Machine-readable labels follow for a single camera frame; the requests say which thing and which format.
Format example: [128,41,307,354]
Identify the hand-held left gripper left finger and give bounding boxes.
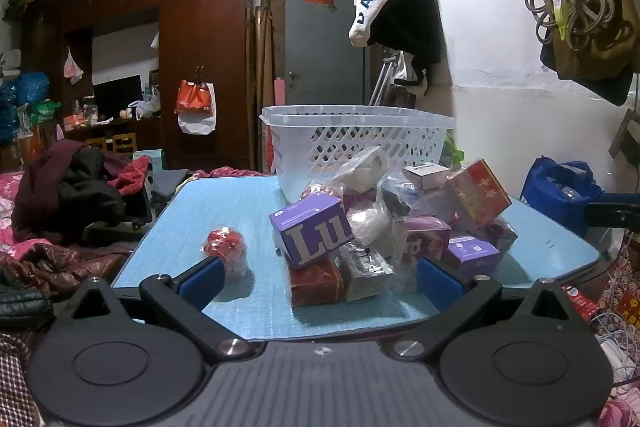
[74,256,257,363]

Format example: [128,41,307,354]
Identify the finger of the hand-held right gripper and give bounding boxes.
[585,202,640,228]

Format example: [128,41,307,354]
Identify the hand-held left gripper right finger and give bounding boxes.
[382,257,571,363]

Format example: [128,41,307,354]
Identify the small purple box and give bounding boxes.
[442,234,502,278]

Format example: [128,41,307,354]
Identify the red ball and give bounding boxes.
[202,225,249,278]

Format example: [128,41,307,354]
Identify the magenta box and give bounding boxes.
[400,216,452,265]

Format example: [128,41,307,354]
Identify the black packet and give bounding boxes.
[340,244,396,303]

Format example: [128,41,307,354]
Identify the clear bag with dark contents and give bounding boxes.
[380,172,451,218]

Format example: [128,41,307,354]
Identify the red box with gold pattern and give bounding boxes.
[445,159,513,230]

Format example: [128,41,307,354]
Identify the clear bag with grey contents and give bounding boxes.
[345,197,396,253]

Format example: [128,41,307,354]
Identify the small white box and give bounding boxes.
[402,163,451,190]

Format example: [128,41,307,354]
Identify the large purple box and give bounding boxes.
[269,194,355,270]

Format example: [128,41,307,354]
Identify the dark red box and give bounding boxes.
[289,254,346,308]

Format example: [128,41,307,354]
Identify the clear bag with beige contents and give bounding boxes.
[330,147,388,195]

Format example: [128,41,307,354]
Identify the white plastic basket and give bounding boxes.
[260,105,457,202]

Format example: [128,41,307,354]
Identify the blue shopping bag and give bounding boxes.
[520,156,603,233]

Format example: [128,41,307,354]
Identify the wooden plank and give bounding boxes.
[607,107,640,160]

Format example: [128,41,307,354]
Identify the red packet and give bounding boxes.
[562,284,601,323]

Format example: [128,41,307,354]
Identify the dark blue hanging garment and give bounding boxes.
[540,42,636,108]

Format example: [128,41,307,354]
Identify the green plastic bag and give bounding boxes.
[440,134,466,168]

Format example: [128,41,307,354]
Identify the red knit cloth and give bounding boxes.
[110,155,151,195]

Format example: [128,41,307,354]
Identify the brown puffer jacket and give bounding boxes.
[0,242,126,298]

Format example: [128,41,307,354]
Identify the olive brown hanging bag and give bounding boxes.
[540,0,640,80]

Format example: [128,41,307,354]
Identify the yellow wooden stools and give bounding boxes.
[85,134,136,155]

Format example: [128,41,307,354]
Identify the orange and white plastic bag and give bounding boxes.
[174,79,217,135]

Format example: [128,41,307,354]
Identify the black puffer jacket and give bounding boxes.
[0,282,53,333]

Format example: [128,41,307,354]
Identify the maroon garment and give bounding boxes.
[12,139,106,243]

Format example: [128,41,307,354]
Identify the black computer monitor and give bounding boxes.
[92,74,143,115]

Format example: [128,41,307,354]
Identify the pink floral blanket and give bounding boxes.
[0,172,66,258]

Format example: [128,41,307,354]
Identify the metal crutches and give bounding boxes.
[367,52,406,108]

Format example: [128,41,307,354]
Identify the checked cloth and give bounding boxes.
[0,332,36,427]

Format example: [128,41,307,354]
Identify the green and white bag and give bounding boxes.
[30,99,62,125]

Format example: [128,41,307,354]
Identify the wooden boards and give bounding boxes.
[245,0,288,168]

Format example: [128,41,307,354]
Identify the brown wooden wardrobe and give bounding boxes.
[22,0,256,172]

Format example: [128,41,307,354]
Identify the small hanging white plastic bag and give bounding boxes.
[63,48,84,85]

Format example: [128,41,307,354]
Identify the grey door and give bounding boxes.
[282,0,371,108]

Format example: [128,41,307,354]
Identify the blue plastic bags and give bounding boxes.
[0,72,51,142]

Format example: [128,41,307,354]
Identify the white cables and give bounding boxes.
[595,312,640,388]

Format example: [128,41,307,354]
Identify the coiled rope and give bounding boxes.
[525,0,633,52]

